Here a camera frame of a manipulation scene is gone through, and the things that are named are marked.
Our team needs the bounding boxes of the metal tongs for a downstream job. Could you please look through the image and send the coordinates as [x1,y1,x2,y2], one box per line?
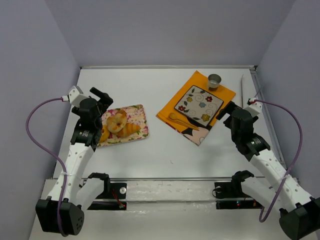
[240,74,244,108]

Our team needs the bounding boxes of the round bagel bread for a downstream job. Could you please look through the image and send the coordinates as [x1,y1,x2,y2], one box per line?
[106,113,127,133]

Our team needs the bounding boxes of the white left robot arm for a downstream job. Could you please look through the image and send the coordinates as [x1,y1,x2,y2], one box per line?
[35,86,113,237]

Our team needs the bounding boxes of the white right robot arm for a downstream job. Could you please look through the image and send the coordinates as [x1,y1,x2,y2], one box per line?
[212,98,320,240]

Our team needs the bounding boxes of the brown small pastry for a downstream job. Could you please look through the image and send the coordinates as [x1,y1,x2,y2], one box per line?
[117,109,127,116]

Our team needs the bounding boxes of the small yellow donut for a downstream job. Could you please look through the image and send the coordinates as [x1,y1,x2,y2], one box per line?
[99,125,110,143]

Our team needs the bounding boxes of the square floral ceramic plate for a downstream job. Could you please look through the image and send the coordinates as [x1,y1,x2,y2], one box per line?
[174,85,224,127]

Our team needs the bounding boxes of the small metal cup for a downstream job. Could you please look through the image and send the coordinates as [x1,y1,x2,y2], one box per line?
[207,74,222,91]

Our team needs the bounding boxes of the floral rectangular tray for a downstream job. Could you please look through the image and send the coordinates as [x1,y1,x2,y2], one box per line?
[97,104,149,147]

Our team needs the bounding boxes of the golden croissant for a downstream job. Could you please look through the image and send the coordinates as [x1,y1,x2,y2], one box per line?
[116,123,141,138]

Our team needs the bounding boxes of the orange cloth napkin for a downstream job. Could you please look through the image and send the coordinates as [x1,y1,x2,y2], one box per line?
[156,71,236,146]

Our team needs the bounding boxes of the wooden spoon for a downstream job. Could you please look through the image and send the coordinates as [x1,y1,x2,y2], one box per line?
[169,112,190,125]

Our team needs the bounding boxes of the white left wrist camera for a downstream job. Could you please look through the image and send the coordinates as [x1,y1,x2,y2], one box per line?
[62,85,88,108]

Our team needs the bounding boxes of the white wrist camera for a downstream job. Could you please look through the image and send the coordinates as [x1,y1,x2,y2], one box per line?
[62,85,88,108]
[245,98,262,118]

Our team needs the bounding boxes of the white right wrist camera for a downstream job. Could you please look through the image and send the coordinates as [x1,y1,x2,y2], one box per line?
[245,98,262,118]

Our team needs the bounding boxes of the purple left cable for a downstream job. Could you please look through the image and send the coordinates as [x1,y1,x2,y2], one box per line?
[25,97,70,237]

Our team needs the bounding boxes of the aluminium front rail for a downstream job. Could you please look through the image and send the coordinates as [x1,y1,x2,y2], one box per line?
[81,176,266,182]

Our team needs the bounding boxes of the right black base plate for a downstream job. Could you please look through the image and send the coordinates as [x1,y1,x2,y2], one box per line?
[212,182,262,210]

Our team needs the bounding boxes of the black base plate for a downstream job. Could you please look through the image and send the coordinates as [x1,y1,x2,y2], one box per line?
[88,182,127,211]
[212,182,262,210]

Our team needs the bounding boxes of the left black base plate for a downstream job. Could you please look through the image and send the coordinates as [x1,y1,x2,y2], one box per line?
[88,182,127,211]

